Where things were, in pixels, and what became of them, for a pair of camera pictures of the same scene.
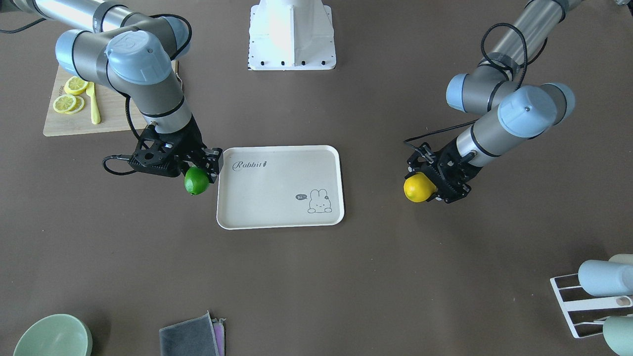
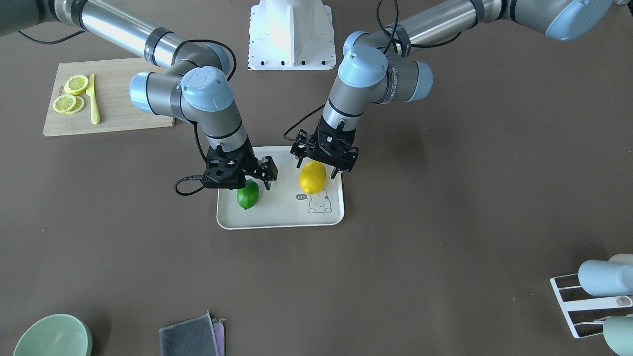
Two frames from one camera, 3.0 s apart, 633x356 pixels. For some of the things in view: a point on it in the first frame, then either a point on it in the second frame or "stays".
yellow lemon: (418, 188) -> (312, 177)
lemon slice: (78, 106) stays
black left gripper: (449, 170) -> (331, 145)
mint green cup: (618, 331) stays
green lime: (196, 181) -> (248, 197)
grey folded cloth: (194, 337) stays
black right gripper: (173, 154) -> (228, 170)
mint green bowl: (63, 334) stays
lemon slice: (75, 86) stays
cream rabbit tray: (273, 187) stays
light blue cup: (603, 278) stays
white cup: (622, 258) stays
